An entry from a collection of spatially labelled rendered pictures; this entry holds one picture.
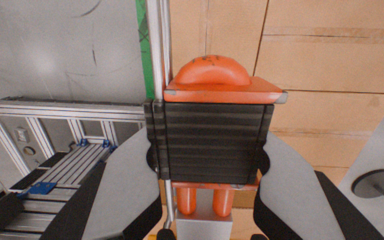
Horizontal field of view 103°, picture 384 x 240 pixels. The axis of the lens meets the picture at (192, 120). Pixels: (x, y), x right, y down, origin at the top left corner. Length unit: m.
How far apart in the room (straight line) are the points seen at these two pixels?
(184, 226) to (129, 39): 1.21
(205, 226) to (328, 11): 0.74
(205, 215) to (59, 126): 1.45
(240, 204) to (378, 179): 2.06
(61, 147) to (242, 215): 1.50
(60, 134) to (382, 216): 3.48
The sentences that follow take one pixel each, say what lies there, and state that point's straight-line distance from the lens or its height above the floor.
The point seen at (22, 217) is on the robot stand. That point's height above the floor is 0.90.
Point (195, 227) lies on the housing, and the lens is 0.20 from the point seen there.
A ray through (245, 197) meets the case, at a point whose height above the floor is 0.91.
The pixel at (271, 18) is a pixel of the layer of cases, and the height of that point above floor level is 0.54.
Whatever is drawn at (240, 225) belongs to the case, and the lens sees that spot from 0.51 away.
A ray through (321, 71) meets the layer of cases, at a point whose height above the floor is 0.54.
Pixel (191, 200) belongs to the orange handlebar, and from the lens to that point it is 0.18.
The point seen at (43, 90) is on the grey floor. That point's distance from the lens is 1.79.
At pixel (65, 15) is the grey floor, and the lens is 1.50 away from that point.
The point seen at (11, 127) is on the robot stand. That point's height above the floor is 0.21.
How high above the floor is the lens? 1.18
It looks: 63 degrees down
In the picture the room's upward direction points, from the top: 174 degrees counter-clockwise
